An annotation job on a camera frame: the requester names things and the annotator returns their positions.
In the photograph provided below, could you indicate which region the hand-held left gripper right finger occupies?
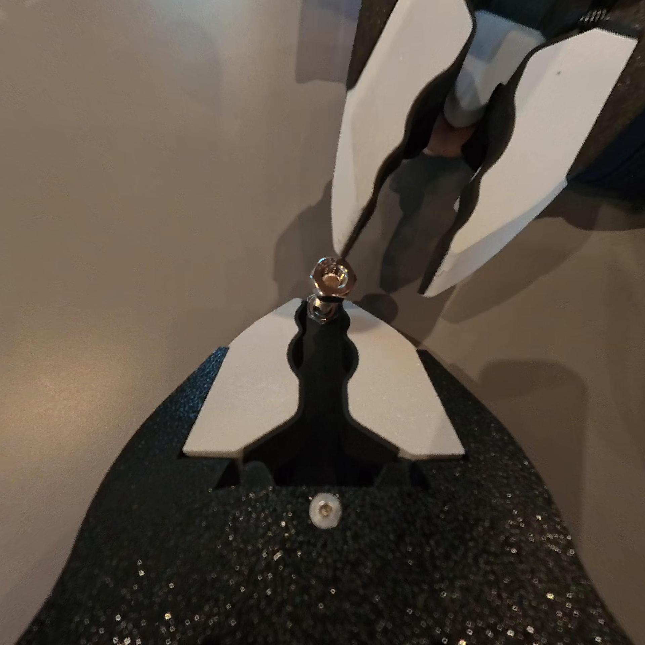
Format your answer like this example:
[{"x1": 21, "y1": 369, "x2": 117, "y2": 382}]
[{"x1": 344, "y1": 302, "x2": 465, "y2": 460}]

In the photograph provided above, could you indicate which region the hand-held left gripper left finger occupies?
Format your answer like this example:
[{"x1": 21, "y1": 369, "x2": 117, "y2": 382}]
[{"x1": 183, "y1": 297, "x2": 306, "y2": 460}]

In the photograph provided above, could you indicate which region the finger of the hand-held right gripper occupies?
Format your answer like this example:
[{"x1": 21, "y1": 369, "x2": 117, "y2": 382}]
[
  {"x1": 417, "y1": 28, "x2": 639, "y2": 298},
  {"x1": 331, "y1": 0, "x2": 478, "y2": 255}
]

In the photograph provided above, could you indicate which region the silver hex bolt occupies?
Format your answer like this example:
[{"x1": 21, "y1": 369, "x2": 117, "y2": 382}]
[{"x1": 305, "y1": 295, "x2": 343, "y2": 323}]

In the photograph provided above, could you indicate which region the person's right hand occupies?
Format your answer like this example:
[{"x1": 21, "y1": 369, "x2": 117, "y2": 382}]
[{"x1": 423, "y1": 121, "x2": 477, "y2": 157}]

